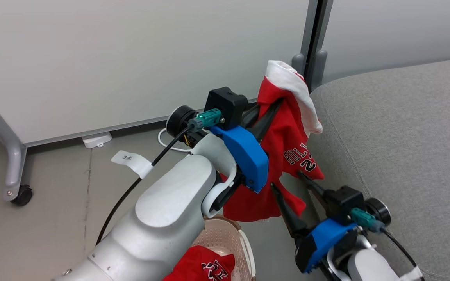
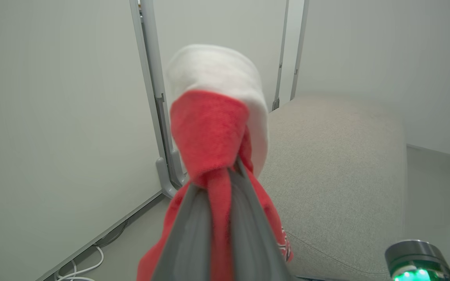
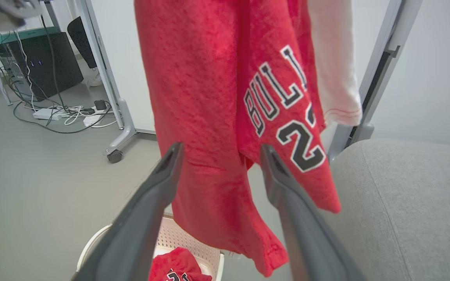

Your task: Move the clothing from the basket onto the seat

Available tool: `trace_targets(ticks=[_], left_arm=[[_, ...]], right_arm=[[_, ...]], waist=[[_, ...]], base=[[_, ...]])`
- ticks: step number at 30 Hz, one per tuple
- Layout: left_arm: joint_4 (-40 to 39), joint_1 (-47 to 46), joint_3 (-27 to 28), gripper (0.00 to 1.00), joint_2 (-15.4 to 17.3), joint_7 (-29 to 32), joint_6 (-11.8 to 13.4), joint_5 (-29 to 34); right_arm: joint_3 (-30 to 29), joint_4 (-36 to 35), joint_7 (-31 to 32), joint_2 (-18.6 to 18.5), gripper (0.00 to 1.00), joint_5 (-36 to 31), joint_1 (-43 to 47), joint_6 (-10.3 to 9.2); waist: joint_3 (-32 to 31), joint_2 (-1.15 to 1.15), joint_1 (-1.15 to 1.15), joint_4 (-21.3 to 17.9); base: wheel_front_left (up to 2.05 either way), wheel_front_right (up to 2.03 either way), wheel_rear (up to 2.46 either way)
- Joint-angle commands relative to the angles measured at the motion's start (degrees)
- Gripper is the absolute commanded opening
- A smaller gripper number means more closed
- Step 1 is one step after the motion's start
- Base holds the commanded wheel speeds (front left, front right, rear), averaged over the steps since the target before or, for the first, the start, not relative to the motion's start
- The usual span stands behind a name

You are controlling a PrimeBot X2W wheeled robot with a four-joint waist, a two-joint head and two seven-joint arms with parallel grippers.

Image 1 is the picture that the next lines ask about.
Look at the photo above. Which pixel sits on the grey partition foot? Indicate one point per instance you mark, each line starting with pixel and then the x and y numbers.
pixel 319 68
pixel 298 64

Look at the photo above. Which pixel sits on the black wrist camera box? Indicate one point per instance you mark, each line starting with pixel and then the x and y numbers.
pixel 225 105
pixel 344 201

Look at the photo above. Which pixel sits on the red jersey with white lining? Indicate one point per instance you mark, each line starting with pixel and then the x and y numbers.
pixel 283 132

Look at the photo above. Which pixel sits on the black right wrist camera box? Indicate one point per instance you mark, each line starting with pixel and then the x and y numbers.
pixel 344 201

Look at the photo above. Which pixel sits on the narrow white partition panel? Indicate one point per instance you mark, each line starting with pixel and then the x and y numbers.
pixel 397 31

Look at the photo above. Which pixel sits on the red jersey with black print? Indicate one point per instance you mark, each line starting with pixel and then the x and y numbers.
pixel 203 265

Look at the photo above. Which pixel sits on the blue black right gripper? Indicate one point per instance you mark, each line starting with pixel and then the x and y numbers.
pixel 322 240

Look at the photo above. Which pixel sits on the wide white partition panel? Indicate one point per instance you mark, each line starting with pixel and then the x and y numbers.
pixel 131 58

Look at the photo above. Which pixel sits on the grey fabric sofa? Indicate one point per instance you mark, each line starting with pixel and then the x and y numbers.
pixel 404 148

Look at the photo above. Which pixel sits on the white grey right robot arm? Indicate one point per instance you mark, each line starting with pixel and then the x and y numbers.
pixel 369 265

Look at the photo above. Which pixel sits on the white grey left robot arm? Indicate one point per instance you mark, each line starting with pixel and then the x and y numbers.
pixel 170 203

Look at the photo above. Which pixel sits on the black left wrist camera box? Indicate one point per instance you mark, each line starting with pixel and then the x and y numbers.
pixel 225 105

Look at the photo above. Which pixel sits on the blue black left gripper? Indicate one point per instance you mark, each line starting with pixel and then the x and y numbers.
pixel 246 154

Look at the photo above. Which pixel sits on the cream plastic laundry basket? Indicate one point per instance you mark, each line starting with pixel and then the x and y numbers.
pixel 225 236

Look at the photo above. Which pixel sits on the grey partition leg with caster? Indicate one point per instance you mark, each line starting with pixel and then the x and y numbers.
pixel 12 156

